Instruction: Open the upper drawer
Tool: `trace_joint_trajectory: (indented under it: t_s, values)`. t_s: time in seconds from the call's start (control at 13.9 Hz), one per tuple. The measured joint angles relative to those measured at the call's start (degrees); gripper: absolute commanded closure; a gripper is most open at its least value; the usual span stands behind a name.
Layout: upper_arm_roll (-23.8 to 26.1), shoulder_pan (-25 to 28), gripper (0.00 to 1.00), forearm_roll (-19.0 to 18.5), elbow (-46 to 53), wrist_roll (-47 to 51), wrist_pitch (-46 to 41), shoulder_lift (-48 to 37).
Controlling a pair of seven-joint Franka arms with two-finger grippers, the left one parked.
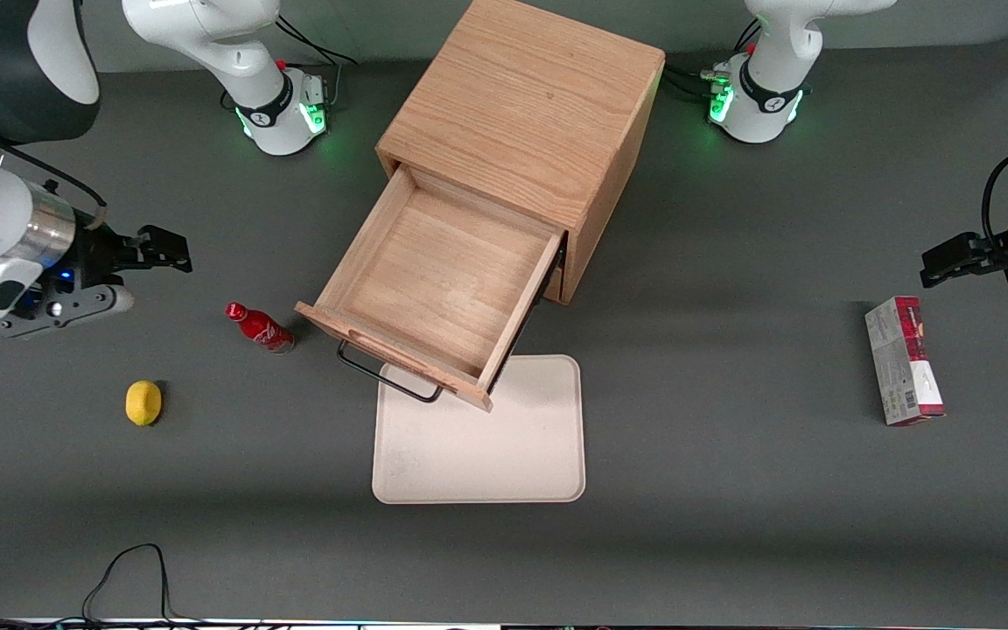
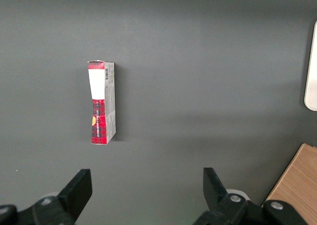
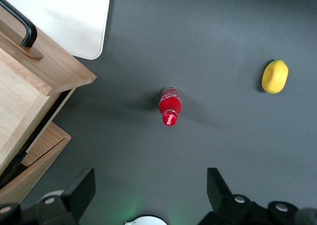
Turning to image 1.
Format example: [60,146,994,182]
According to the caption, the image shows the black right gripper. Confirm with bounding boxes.
[47,225,193,294]

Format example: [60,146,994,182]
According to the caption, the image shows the black metal drawer handle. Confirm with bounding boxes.
[336,339,445,404]

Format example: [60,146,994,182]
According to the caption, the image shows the wooden drawer cabinet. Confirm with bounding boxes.
[375,0,667,305]

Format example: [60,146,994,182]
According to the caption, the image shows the grey and red carton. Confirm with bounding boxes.
[864,296,946,427]

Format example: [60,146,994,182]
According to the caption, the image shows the red soda bottle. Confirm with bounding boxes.
[225,302,296,354]

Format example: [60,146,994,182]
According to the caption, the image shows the yellow lemon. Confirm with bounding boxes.
[125,380,163,427]

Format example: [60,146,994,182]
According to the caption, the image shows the cream plastic tray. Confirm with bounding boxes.
[372,354,586,505]

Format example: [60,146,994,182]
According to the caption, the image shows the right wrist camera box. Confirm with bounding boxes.
[0,284,135,339]

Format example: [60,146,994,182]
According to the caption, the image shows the black right base cables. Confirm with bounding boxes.
[272,16,358,110]

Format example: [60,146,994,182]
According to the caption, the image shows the black base cables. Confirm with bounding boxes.
[663,17,763,102]
[272,16,358,110]

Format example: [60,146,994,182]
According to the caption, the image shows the black looped table cable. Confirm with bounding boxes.
[82,543,181,627]

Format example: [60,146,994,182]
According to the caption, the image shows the black left base cables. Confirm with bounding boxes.
[663,17,763,102]

